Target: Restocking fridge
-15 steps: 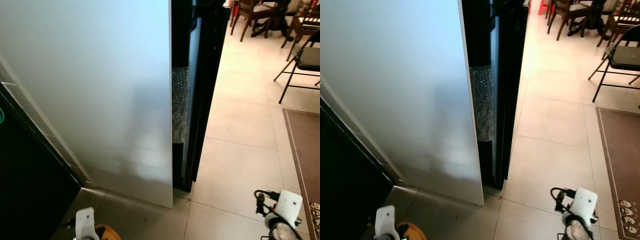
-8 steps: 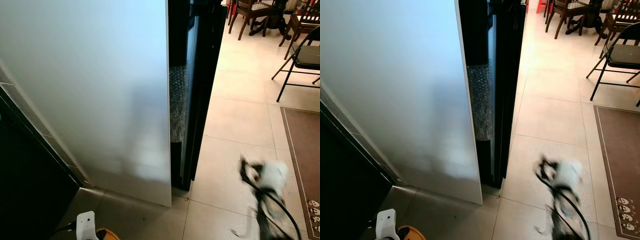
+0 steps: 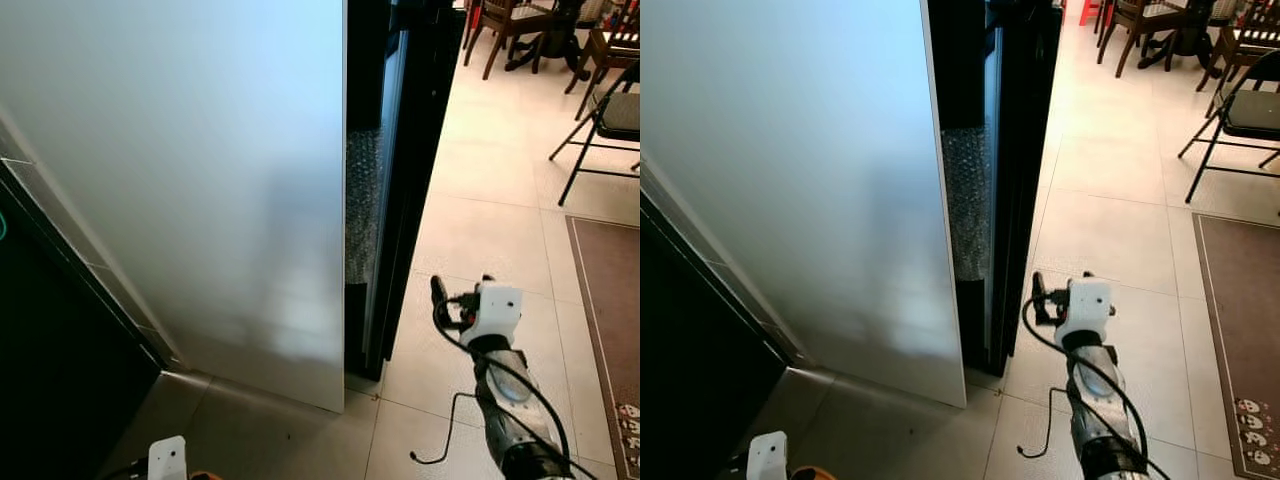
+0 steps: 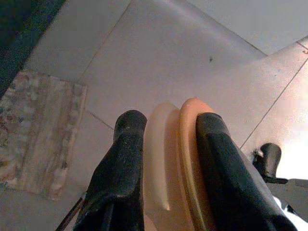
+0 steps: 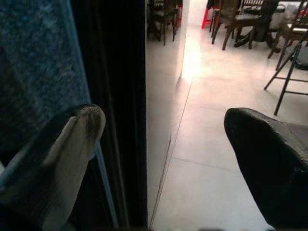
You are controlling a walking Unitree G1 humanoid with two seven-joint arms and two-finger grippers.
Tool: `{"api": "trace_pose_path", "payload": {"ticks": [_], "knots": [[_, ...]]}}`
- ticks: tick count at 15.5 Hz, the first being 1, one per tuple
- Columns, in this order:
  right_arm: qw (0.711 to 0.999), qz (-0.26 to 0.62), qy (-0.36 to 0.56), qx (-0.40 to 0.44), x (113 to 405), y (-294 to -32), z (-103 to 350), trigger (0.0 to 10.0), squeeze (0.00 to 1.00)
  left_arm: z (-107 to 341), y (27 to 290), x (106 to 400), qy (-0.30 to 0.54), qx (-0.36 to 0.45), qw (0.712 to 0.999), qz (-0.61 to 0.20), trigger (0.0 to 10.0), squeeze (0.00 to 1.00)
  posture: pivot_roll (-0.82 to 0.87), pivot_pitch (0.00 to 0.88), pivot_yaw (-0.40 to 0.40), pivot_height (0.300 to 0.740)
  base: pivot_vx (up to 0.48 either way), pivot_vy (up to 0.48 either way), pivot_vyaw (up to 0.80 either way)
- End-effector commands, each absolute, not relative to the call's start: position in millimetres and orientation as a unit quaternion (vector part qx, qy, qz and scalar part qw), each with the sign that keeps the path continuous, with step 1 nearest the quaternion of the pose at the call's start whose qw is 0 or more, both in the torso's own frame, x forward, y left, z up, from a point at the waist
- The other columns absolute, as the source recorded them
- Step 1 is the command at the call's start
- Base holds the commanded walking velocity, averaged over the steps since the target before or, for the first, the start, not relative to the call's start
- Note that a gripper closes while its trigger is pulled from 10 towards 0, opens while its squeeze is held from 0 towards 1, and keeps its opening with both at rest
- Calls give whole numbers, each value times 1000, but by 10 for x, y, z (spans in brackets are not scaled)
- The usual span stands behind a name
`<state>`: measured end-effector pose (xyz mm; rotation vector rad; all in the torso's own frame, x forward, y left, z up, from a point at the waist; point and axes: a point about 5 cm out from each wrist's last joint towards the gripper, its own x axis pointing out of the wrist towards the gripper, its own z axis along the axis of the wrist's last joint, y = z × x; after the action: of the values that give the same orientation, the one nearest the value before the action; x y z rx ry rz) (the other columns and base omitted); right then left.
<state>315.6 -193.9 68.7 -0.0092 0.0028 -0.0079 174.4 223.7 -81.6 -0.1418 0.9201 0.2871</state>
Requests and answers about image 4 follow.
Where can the cream container with orange lid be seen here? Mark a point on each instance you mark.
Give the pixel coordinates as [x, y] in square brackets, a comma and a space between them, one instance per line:
[173, 168]

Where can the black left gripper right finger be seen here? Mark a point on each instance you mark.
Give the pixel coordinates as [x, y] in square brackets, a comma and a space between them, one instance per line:
[235, 183]

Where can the patterned floor mat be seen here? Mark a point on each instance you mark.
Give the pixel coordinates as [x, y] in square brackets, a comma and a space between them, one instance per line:
[38, 134]

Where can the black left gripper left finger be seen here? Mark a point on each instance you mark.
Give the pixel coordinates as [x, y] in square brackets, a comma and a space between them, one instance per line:
[115, 173]

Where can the dark cabinet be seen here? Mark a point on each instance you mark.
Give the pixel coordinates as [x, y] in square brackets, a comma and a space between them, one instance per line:
[16, 31]

